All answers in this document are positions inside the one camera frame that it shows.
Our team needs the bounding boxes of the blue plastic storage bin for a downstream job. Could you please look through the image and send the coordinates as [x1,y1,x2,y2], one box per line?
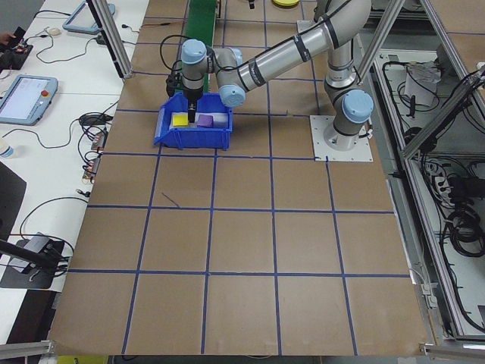
[152,92,234,152]

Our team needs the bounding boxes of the green conveyor belt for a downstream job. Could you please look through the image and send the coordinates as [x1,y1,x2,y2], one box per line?
[184,0,220,94]

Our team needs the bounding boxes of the light blue teach pendant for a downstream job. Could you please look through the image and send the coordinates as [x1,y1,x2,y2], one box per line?
[0,74,59,127]
[61,0,117,36]

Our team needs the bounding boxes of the white paper cup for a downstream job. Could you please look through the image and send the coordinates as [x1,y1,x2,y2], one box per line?
[0,136,17,159]

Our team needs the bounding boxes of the white paper bag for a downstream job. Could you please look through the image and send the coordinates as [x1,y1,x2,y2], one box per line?
[404,60,441,108]

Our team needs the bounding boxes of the black angled panel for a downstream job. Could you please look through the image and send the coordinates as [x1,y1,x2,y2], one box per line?
[0,161,28,243]

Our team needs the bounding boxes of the grey box device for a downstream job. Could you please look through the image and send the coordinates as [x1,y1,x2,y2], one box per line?
[8,232,54,276]

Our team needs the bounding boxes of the aluminium extrusion bar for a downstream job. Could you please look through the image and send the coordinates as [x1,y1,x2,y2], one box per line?
[418,340,485,358]
[0,339,57,357]

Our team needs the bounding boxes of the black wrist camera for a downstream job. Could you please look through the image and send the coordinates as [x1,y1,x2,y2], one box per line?
[165,71,183,96]

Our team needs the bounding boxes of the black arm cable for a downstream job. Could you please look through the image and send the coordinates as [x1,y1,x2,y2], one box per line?
[158,33,213,83]

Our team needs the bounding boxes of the aluminium rig post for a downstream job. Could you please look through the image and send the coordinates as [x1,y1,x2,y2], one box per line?
[355,0,405,83]
[86,0,133,80]

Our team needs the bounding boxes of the small wired circuit board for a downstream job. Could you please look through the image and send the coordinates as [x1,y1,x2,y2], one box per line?
[83,153,102,183]
[91,130,109,151]

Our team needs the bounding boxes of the white square base plate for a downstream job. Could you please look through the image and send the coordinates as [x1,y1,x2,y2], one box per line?
[308,115,374,163]

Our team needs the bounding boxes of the V-shaped metal bar frame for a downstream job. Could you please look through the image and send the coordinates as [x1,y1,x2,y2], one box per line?
[369,0,485,344]

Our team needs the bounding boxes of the black stand base plate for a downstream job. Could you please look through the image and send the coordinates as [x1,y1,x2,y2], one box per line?
[0,237,66,291]

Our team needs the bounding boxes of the black coiled cable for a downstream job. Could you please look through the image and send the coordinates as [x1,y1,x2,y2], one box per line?
[446,212,485,259]

